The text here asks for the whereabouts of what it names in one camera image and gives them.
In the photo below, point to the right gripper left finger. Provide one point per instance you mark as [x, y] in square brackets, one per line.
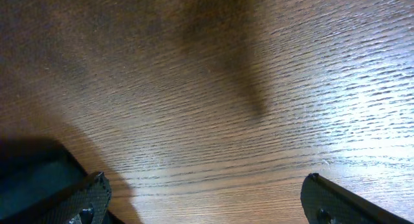
[89, 198]

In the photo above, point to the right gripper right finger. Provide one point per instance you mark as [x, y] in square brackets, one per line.
[325, 202]

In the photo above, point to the dark teal t-shirt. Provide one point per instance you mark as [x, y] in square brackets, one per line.
[35, 168]

